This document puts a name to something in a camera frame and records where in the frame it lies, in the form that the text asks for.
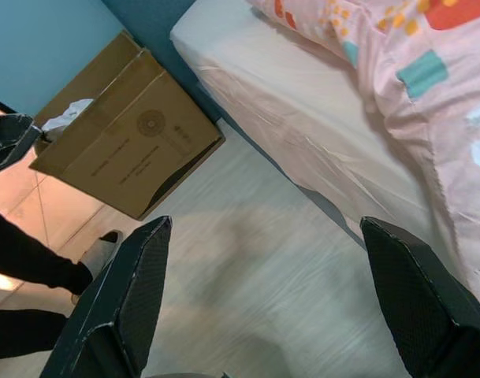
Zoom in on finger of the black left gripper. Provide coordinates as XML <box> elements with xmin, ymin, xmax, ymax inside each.
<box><xmin>0</xmin><ymin>113</ymin><xmax>42</xmax><ymax>179</ymax></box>

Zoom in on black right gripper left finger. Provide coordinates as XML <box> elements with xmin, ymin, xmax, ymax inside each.
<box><xmin>38</xmin><ymin>214</ymin><xmax>173</xmax><ymax>378</ymax></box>

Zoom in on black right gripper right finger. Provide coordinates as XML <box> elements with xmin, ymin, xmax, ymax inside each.
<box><xmin>359</xmin><ymin>215</ymin><xmax>480</xmax><ymax>378</ymax></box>

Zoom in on pink patterned pillow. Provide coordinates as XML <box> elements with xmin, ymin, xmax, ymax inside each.
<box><xmin>249</xmin><ymin>0</ymin><xmax>480</xmax><ymax>316</ymax></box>

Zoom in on grey slipper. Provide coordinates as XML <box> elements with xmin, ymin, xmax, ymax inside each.
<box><xmin>80</xmin><ymin>230</ymin><xmax>122</xmax><ymax>272</ymax></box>

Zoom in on person leg black trousers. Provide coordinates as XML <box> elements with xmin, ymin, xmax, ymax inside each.
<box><xmin>0</xmin><ymin>204</ymin><xmax>95</xmax><ymax>296</ymax></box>
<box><xmin>0</xmin><ymin>309</ymin><xmax>69</xmax><ymax>361</ymax></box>

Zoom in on brown cardboard box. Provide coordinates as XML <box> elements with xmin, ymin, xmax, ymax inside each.
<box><xmin>28</xmin><ymin>30</ymin><xmax>227</xmax><ymax>221</ymax></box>

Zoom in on mattress with cream sheet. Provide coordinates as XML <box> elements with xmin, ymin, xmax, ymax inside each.
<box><xmin>169</xmin><ymin>0</ymin><xmax>480</xmax><ymax>304</ymax></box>

